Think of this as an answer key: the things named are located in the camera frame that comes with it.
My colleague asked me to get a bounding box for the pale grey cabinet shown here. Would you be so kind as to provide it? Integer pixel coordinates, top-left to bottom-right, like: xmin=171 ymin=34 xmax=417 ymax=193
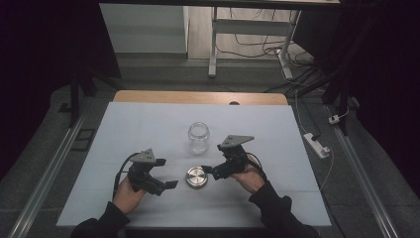
xmin=99 ymin=3 xmax=190 ymax=55

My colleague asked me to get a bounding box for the clear glass jar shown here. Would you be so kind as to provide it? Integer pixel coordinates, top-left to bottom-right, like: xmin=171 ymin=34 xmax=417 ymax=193
xmin=187 ymin=121 xmax=211 ymax=156

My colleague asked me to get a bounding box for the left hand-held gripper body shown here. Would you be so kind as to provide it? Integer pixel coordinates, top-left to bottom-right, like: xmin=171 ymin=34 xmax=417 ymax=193
xmin=126 ymin=148 xmax=166 ymax=197

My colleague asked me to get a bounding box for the white power strip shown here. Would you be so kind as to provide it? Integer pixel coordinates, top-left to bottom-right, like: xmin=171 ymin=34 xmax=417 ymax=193
xmin=303 ymin=132 xmax=332 ymax=161

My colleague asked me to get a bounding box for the black metal stand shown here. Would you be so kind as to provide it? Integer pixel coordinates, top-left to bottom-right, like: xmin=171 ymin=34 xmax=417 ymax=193
xmin=296 ymin=62 xmax=356 ymax=137
xmin=58 ymin=64 xmax=124 ymax=129

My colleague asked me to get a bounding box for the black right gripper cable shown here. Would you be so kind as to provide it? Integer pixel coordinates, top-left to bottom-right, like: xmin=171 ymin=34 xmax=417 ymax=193
xmin=245 ymin=151 xmax=269 ymax=183

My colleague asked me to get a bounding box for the person's right hand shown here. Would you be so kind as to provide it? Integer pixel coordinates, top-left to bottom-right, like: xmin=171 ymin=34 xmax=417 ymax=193
xmin=230 ymin=162 xmax=265 ymax=195

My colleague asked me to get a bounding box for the white desk frame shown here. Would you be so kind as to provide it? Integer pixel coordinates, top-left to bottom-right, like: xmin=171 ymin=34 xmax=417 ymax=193
xmin=207 ymin=6 xmax=302 ymax=81

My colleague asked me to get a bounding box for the black floor cable bundle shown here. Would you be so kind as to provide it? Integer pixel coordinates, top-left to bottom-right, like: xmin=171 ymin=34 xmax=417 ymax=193
xmin=216 ymin=7 xmax=323 ymax=95

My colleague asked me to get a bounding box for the wooden table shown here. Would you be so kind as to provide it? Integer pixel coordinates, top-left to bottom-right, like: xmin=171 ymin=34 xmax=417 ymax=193
xmin=112 ymin=89 xmax=289 ymax=107

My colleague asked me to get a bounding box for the silver metal jar lid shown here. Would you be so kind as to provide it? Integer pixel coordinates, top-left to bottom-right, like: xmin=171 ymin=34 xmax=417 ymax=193
xmin=184 ymin=166 xmax=209 ymax=190

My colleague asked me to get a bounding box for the aluminium floor rail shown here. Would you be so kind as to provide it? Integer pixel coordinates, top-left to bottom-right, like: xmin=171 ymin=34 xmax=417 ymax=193
xmin=7 ymin=98 xmax=94 ymax=238
xmin=324 ymin=104 xmax=401 ymax=238

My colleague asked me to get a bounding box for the dark curtain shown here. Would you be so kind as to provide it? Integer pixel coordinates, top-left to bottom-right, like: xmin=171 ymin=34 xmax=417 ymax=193
xmin=292 ymin=0 xmax=420 ymax=199
xmin=0 ymin=0 xmax=123 ymax=183

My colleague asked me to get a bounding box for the thin white cable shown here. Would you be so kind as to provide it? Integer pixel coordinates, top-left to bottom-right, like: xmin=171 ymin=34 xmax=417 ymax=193
xmin=294 ymin=88 xmax=336 ymax=191

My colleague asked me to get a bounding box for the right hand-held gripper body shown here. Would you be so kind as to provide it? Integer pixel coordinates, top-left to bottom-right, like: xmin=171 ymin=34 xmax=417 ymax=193
xmin=211 ymin=134 xmax=256 ymax=181

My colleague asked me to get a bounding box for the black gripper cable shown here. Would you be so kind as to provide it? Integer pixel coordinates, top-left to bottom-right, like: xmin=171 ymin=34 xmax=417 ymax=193
xmin=245 ymin=151 xmax=269 ymax=183
xmin=112 ymin=152 xmax=143 ymax=200

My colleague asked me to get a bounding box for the pale blue table mat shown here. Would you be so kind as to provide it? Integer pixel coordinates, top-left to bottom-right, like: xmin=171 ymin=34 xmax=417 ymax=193
xmin=55 ymin=101 xmax=333 ymax=229

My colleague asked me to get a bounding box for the black rectangular floor frame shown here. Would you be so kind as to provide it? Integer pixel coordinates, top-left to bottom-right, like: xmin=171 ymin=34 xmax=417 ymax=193
xmin=70 ymin=128 xmax=97 ymax=153

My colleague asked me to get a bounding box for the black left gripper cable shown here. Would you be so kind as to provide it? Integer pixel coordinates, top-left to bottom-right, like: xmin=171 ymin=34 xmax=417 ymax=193
xmin=112 ymin=152 xmax=143 ymax=200

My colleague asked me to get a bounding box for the person's left hand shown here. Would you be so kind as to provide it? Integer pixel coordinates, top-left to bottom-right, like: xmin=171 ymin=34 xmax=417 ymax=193
xmin=112 ymin=176 xmax=148 ymax=216

